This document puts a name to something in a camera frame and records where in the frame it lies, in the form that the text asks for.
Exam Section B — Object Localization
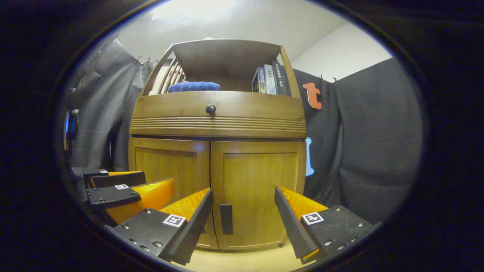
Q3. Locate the wooden double-door shoe cabinet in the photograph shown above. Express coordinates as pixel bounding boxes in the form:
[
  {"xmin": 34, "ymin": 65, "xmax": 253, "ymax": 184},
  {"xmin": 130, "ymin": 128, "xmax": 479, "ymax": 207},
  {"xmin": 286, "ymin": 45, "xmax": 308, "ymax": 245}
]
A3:
[{"xmin": 128, "ymin": 38, "xmax": 307, "ymax": 250}]

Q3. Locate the wooden drawer with black knob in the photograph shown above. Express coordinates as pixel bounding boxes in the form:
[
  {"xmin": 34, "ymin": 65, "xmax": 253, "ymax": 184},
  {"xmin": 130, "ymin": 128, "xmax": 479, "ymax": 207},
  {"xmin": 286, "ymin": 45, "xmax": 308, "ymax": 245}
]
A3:
[{"xmin": 129, "ymin": 91, "xmax": 307, "ymax": 138}]

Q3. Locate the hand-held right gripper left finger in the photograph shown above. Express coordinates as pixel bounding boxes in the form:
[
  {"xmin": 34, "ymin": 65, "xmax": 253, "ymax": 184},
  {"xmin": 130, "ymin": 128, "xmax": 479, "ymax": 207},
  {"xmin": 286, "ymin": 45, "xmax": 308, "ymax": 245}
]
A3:
[{"xmin": 104, "ymin": 188, "xmax": 214, "ymax": 266}]

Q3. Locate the wooden shoe cabinet door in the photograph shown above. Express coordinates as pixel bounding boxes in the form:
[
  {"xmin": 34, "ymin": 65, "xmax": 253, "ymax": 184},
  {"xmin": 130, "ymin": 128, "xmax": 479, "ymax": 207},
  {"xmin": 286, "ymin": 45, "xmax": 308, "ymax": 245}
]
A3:
[
  {"xmin": 210, "ymin": 141, "xmax": 307, "ymax": 250},
  {"xmin": 129, "ymin": 137, "xmax": 220, "ymax": 250}
]

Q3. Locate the black book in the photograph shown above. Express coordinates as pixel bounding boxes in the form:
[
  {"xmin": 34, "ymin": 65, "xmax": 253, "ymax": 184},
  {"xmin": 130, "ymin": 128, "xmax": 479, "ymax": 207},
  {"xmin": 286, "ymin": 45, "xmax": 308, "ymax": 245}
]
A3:
[{"xmin": 272, "ymin": 61, "xmax": 288, "ymax": 96}]

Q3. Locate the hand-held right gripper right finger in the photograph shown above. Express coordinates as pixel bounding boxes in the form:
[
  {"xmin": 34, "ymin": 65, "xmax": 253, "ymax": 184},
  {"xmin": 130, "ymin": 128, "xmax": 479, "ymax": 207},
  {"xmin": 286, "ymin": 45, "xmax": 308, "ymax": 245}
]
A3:
[{"xmin": 274, "ymin": 186, "xmax": 375, "ymax": 265}]

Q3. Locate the dark blue book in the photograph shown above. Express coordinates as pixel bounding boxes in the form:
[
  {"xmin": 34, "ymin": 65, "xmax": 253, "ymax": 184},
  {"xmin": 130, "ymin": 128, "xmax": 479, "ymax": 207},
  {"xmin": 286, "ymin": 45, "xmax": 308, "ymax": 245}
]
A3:
[{"xmin": 252, "ymin": 67, "xmax": 267, "ymax": 94}]

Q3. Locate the light grey book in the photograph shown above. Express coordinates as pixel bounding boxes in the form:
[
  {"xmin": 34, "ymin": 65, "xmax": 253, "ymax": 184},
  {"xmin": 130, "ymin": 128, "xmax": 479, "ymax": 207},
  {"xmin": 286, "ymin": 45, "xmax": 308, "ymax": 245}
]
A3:
[{"xmin": 264, "ymin": 64, "xmax": 278, "ymax": 95}]

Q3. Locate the dark device with blue light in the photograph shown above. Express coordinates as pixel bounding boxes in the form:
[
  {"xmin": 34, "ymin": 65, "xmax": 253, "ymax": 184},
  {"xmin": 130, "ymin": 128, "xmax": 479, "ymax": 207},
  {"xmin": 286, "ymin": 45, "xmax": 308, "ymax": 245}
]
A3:
[{"xmin": 62, "ymin": 109, "xmax": 80, "ymax": 151}]

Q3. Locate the blue folded towel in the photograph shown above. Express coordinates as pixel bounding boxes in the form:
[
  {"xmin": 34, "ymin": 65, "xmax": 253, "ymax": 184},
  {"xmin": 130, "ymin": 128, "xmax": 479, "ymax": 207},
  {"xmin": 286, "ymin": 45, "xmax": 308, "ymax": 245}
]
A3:
[{"xmin": 168, "ymin": 81, "xmax": 221, "ymax": 93}]

